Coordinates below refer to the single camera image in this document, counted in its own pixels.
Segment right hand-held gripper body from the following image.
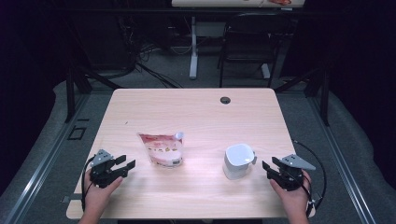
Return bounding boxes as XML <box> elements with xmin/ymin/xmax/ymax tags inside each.
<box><xmin>270</xmin><ymin>153</ymin><xmax>317</xmax><ymax>191</ymax></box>

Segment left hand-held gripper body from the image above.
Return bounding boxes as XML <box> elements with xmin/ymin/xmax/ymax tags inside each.
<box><xmin>89</xmin><ymin>148</ymin><xmax>129</xmax><ymax>189</ymax></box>

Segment white lidded container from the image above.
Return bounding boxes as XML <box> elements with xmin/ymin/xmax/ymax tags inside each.
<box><xmin>222</xmin><ymin>143</ymin><xmax>258</xmax><ymax>181</ymax></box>

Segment red and clear pouch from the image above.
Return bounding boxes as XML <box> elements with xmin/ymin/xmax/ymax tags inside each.
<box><xmin>137</xmin><ymin>131</ymin><xmax>185</xmax><ymax>169</ymax></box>

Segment person's right hand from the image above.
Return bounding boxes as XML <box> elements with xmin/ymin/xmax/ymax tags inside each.
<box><xmin>269</xmin><ymin>170</ymin><xmax>312</xmax><ymax>216</ymax></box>

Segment person's left hand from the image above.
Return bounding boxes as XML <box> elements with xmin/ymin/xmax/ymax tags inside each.
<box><xmin>82</xmin><ymin>169</ymin><xmax>124</xmax><ymax>216</ymax></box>

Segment black metal stand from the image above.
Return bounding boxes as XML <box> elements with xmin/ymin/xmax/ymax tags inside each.
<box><xmin>274</xmin><ymin>66</ymin><xmax>331</xmax><ymax>127</ymax></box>
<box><xmin>64</xmin><ymin>62</ymin><xmax>122</xmax><ymax>124</ymax></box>

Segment white desk leg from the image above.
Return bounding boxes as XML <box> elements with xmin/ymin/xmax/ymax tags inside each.
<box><xmin>189</xmin><ymin>15</ymin><xmax>199</xmax><ymax>80</ymax></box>

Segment black chair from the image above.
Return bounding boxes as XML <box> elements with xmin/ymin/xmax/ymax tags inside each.
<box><xmin>218</xmin><ymin>12</ymin><xmax>295</xmax><ymax>89</ymax></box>

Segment white desk top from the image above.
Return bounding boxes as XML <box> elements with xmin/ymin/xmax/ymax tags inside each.
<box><xmin>171</xmin><ymin>0</ymin><xmax>307</xmax><ymax>8</ymax></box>

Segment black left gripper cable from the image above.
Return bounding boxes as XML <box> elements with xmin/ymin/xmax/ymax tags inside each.
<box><xmin>80</xmin><ymin>155</ymin><xmax>96</xmax><ymax>213</ymax></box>

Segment aluminium floor rail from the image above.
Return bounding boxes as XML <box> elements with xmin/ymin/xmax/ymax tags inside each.
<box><xmin>0</xmin><ymin>92</ymin><xmax>92</xmax><ymax>224</ymax></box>
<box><xmin>306</xmin><ymin>96</ymin><xmax>377</xmax><ymax>224</ymax></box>

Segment bundle of floor cables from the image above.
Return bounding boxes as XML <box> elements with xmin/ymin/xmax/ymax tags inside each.
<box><xmin>118</xmin><ymin>15</ymin><xmax>183</xmax><ymax>89</ymax></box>

